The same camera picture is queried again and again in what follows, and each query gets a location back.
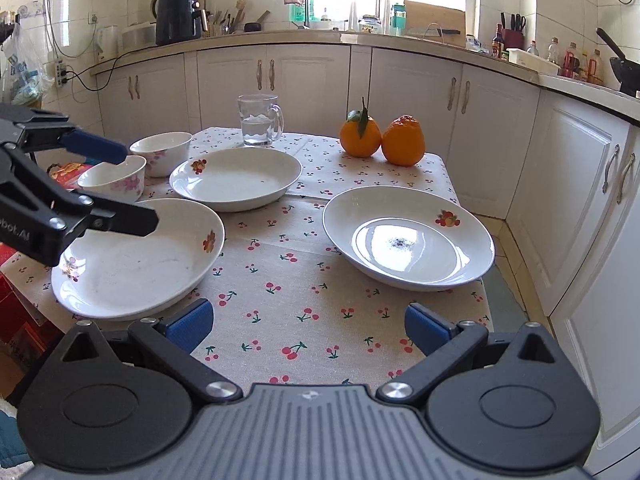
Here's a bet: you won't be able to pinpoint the clear plastic bag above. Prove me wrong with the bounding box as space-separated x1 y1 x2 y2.
0 22 51 106

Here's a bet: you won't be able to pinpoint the black air fryer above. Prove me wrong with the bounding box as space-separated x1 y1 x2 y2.
155 0 203 47

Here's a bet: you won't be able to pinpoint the utensil holder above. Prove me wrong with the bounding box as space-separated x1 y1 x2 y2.
207 7 238 37

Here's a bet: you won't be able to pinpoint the red gift box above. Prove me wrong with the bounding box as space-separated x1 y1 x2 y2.
0 161 96 396

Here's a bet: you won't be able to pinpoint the black wok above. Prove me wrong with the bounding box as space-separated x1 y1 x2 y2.
596 27 640 96

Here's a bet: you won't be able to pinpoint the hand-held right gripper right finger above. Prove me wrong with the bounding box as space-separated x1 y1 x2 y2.
376 302 571 406

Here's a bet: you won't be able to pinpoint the cherry print tablecloth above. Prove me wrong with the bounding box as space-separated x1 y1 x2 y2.
0 126 493 396

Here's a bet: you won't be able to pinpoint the clear glass mug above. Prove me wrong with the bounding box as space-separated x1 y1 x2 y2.
236 94 285 148

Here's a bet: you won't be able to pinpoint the white electric kettle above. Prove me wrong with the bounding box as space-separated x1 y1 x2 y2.
95 25 121 61

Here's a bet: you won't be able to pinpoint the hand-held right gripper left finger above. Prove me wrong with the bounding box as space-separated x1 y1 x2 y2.
60 297 246 406

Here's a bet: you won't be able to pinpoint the orange with green leaf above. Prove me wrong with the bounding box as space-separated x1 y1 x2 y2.
339 97 383 158

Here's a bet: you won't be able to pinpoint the white fruit print plate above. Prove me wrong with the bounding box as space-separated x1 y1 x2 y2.
169 147 303 212
321 186 496 292
50 198 226 322

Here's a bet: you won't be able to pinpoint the white rice cooker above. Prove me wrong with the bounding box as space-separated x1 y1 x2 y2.
121 22 158 52

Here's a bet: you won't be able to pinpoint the white kitchen cabinets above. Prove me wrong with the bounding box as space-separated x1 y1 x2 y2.
95 42 640 476

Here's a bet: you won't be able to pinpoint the dark red knife block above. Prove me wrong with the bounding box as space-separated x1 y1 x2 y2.
501 12 527 51

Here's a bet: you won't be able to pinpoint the wooden cutting board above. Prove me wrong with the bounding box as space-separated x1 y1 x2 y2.
403 0 466 36

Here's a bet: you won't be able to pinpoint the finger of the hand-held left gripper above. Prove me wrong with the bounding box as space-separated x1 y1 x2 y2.
0 104 128 165
0 141 160 237

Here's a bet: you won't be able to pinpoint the bumpy orange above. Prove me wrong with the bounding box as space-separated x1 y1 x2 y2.
381 114 426 167

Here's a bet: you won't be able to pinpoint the white plastic tray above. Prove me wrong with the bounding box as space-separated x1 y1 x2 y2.
507 48 561 76

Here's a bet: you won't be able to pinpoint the teal cloth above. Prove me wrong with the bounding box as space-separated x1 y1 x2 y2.
0 399 32 467

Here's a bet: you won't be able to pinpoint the white pink floral bowl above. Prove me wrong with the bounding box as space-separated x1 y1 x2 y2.
129 131 193 178
77 155 147 204

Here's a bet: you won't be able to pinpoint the small black pan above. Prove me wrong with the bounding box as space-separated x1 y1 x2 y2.
243 10 272 33

